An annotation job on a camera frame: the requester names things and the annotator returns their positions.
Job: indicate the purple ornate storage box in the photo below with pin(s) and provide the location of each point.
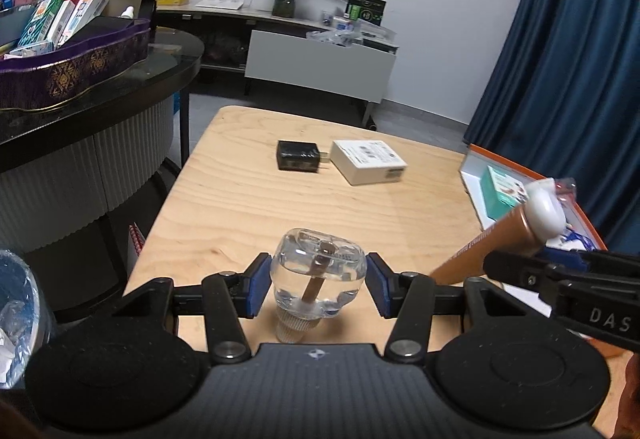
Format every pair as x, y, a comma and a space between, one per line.
103, 49

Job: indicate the black usb charger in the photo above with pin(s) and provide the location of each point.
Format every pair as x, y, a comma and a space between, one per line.
299, 156

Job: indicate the white tv cabinet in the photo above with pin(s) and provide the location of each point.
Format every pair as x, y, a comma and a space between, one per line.
294, 52

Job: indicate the clear glass refill bottle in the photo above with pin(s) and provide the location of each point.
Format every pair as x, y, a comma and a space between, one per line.
314, 276

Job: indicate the black green display box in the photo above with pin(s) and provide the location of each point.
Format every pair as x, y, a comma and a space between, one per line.
367, 10

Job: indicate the white flat product box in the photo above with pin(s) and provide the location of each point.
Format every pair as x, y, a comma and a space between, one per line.
364, 162

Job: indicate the plastic lined waste bin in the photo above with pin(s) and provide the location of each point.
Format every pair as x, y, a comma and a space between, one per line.
27, 322

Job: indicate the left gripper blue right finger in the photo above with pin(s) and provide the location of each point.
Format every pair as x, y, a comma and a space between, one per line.
384, 286

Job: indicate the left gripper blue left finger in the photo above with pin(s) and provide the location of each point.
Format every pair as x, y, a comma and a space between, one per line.
256, 284

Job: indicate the person's right hand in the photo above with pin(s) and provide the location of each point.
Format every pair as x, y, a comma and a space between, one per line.
628, 419

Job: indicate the orange white cardboard tray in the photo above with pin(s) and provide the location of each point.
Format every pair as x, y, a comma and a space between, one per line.
472, 170

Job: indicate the blue tin box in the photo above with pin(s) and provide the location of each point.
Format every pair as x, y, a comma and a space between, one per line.
568, 240

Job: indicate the brown cosmetic tube white cap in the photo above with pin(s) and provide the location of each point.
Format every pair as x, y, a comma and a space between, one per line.
522, 231

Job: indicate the white mosquito repellent plug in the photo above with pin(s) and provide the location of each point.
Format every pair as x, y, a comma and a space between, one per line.
564, 189

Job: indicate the green bandage box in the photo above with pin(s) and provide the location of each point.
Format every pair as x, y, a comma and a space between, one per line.
501, 192

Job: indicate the dark blue curtain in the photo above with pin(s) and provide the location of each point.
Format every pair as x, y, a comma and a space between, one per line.
563, 100

